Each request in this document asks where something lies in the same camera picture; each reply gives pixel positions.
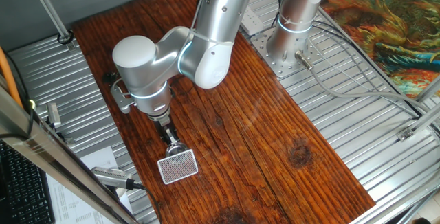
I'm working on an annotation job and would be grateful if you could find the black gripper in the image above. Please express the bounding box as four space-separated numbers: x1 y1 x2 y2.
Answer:
153 120 182 148

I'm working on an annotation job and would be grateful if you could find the colourful painted cloth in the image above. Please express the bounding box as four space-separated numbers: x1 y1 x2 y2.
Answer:
319 0 440 98

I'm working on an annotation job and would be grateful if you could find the printed paper sheet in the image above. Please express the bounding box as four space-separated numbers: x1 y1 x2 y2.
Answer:
46 145 133 224

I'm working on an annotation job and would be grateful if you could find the large steel frame beam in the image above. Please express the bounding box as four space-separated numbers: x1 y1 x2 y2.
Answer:
0 76 138 224

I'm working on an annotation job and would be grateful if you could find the thin black cable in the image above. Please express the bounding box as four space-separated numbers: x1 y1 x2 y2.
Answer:
0 54 35 139

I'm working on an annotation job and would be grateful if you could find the silver camera with cable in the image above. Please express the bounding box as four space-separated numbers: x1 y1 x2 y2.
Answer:
91 166 145 190

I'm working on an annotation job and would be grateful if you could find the small round steel plate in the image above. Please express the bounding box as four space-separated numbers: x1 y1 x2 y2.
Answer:
166 142 189 157

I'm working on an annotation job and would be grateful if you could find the aluminium frame post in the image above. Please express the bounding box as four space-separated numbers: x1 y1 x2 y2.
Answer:
25 0 78 52
397 105 440 142
395 189 440 224
414 76 440 103

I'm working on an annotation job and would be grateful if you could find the orange tube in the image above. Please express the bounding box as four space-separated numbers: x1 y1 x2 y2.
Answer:
0 46 23 110

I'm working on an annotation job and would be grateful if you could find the thick grey robot cable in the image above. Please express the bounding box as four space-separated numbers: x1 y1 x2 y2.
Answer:
294 49 440 117

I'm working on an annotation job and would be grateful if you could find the silver camera on bracket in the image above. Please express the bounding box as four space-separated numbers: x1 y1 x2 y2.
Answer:
46 102 75 145

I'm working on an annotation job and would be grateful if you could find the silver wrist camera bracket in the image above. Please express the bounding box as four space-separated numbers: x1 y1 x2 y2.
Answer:
109 79 135 114

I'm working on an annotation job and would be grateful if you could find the black round knob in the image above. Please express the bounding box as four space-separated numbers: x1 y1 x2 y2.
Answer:
102 71 120 85

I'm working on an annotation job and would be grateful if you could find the black cable tie loop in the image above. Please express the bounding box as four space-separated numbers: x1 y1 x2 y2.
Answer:
56 30 75 45

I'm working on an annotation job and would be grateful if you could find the white power strip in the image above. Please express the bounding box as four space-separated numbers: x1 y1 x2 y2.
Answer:
239 7 265 36

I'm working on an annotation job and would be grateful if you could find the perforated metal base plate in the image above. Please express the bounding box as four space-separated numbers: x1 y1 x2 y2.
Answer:
250 27 326 79

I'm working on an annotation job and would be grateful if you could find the black camera cable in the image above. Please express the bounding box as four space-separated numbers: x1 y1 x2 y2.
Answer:
132 181 163 224

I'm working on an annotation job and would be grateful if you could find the black keyboard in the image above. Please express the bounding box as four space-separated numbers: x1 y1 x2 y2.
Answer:
0 139 56 224

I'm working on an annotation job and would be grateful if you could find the wood grain table board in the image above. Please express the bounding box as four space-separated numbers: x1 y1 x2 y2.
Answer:
71 0 376 224

